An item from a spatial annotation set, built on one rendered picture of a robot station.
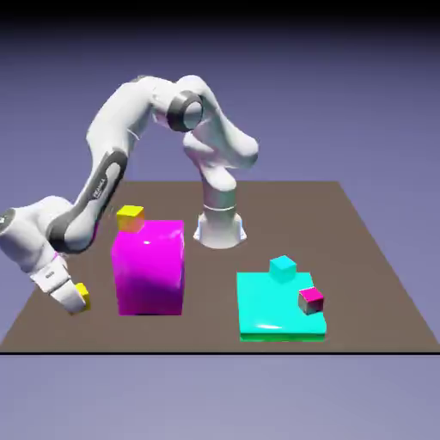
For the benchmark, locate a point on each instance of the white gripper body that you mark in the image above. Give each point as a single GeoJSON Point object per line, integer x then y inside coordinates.
{"type": "Point", "coordinates": [67, 296]}

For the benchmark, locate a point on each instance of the small yellow cube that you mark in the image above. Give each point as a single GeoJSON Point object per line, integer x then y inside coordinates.
{"type": "Point", "coordinates": [83, 295]}
{"type": "Point", "coordinates": [130, 217]}

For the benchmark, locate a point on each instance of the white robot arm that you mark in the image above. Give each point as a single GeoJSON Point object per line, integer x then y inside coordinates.
{"type": "Point", "coordinates": [113, 130]}

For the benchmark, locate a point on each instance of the small cyan cube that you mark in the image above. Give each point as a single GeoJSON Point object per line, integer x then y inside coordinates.
{"type": "Point", "coordinates": [282, 268]}

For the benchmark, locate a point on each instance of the small magenta cube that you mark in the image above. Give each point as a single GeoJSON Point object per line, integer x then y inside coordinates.
{"type": "Point", "coordinates": [311, 299]}

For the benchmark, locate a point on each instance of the large magenta box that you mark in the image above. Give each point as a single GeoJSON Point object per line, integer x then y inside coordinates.
{"type": "Point", "coordinates": [148, 268]}

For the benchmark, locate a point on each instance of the large cyan box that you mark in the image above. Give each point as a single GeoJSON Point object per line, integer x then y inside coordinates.
{"type": "Point", "coordinates": [275, 306]}

